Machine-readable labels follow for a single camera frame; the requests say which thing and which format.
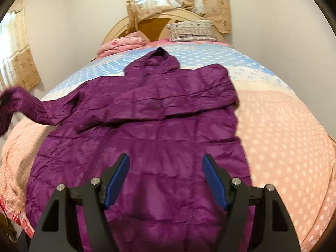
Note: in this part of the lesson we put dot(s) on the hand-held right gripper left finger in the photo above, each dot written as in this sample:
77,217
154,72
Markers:
118,178

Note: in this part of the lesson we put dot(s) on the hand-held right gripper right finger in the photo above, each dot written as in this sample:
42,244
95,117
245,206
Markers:
212,179

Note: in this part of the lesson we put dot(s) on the purple down jacket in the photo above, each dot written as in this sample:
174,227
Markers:
157,126

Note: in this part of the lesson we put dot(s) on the dotted pink and blue blanket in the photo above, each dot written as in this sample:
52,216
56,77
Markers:
278,136

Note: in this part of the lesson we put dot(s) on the red patterned bed sheet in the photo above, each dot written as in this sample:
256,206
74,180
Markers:
18,215

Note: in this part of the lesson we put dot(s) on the folded pink quilt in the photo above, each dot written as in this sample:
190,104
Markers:
120,44

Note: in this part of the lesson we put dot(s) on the striped floral pillow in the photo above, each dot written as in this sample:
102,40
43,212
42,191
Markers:
193,30

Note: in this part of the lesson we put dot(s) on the cream wooden headboard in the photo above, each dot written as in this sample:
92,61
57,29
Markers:
149,27

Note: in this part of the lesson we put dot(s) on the beige floral curtain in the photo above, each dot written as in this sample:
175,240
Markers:
19,55
210,8

